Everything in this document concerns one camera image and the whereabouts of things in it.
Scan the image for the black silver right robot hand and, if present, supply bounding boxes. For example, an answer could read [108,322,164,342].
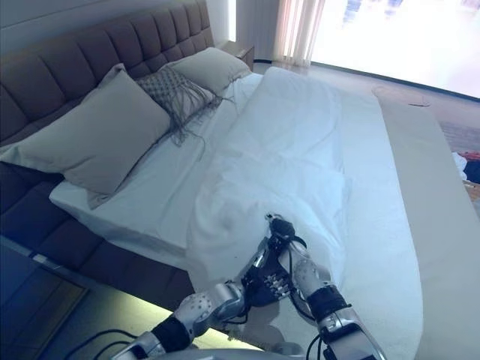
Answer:
[264,212,298,246]

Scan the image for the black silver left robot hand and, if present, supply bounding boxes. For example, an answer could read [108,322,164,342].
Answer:
[241,235,292,306]

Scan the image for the white duvet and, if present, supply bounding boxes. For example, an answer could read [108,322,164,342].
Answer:
[185,66,356,301]

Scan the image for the white bed sheet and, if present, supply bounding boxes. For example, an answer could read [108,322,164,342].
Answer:
[49,73,440,360]

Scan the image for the grey robot torso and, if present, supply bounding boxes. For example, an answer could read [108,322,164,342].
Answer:
[179,329,323,360]

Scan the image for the beige bedspread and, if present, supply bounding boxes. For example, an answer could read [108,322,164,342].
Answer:
[370,85,480,360]

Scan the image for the beige pillow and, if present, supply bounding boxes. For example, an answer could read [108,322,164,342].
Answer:
[159,46,251,95]
[0,62,172,211]

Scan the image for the wooden bedside table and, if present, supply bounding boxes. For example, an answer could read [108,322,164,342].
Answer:
[220,40,256,72]

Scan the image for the grey fringed woven cushion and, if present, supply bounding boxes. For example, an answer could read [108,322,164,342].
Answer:
[135,67,236,151]

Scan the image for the pile of clothes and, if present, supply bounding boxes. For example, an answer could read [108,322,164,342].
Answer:
[451,149,480,185]

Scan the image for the beige curtain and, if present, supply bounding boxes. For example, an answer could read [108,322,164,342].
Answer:
[275,0,326,68]

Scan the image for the bright window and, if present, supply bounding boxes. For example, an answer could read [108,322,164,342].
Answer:
[313,0,480,101]

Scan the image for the dark nightstand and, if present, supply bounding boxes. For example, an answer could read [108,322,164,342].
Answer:
[0,235,91,360]

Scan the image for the brown tufted headboard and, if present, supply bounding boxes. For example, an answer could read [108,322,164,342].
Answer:
[0,0,215,166]

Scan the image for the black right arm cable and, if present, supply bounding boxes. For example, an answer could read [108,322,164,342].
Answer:
[306,329,331,360]

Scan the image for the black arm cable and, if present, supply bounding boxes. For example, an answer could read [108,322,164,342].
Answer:
[306,329,331,360]
[88,328,155,360]

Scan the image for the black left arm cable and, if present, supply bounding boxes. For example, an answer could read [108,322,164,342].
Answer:
[88,328,155,360]

